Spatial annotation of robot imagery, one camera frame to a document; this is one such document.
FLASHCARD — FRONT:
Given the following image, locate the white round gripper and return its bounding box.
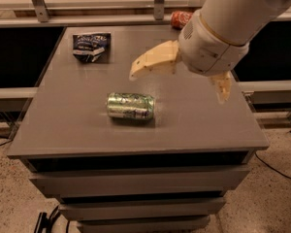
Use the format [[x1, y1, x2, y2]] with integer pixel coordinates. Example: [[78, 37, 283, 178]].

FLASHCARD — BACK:
[[129, 10, 249, 104]]

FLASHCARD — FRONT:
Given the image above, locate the green soda can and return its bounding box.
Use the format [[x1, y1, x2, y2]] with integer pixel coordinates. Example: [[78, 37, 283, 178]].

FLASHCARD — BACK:
[[106, 92, 155, 120]]

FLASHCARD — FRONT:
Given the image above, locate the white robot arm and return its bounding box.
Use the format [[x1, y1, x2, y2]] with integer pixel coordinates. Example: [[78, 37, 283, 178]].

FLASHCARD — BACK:
[[129, 0, 291, 103]]

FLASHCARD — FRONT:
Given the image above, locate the red soda can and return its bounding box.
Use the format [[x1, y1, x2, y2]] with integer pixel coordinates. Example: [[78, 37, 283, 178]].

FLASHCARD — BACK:
[[171, 11, 192, 29]]

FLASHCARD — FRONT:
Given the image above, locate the grey drawer cabinet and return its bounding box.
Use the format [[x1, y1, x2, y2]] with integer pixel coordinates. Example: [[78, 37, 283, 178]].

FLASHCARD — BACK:
[[8, 25, 268, 233]]

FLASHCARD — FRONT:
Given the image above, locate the blue crumpled chip bag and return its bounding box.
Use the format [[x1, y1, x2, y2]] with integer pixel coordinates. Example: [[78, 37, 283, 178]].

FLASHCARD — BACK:
[[73, 32, 112, 63]]

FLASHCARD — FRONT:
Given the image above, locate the black device on floor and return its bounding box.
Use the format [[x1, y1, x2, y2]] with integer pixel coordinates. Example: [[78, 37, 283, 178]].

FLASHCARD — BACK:
[[34, 212, 51, 233]]

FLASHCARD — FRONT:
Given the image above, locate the black floor cable right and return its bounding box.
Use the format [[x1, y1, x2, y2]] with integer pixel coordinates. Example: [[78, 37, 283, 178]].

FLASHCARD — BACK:
[[254, 151, 291, 183]]

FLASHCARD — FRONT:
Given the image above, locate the metal railing frame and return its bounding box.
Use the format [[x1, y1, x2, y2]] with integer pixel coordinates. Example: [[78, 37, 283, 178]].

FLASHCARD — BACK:
[[0, 0, 291, 28]]

